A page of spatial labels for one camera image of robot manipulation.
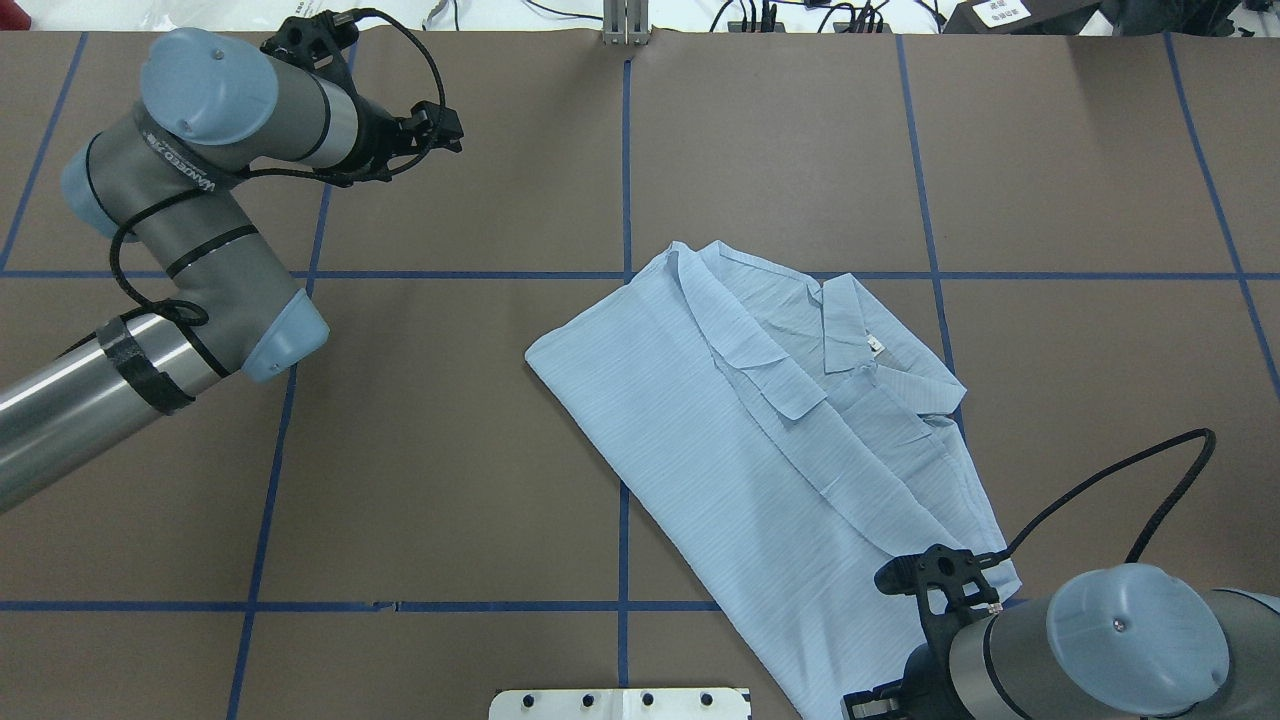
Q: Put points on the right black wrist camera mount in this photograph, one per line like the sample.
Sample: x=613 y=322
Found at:
x=950 y=588

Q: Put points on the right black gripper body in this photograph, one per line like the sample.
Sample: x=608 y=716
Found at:
x=922 y=680

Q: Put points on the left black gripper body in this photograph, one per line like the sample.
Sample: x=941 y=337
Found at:
x=377 y=128

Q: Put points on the black power box with label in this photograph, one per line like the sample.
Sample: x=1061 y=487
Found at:
x=1050 y=18

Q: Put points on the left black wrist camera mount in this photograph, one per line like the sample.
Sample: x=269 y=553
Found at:
x=317 y=43

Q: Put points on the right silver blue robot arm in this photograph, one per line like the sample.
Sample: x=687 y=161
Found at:
x=1129 y=642

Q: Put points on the light blue button shirt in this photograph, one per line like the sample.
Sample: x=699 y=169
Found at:
x=790 y=436

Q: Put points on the aluminium frame post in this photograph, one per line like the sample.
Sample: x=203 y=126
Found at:
x=626 y=22

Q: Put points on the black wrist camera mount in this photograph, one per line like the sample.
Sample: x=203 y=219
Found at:
x=950 y=588
x=317 y=43

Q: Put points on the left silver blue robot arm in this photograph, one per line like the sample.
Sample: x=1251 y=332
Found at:
x=209 y=297

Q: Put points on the brown paper table cover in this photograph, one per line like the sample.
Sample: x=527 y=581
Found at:
x=1085 y=229

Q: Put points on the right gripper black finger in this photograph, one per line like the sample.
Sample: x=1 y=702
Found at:
x=875 y=705

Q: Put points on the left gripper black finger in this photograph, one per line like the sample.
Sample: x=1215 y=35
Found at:
x=429 y=126

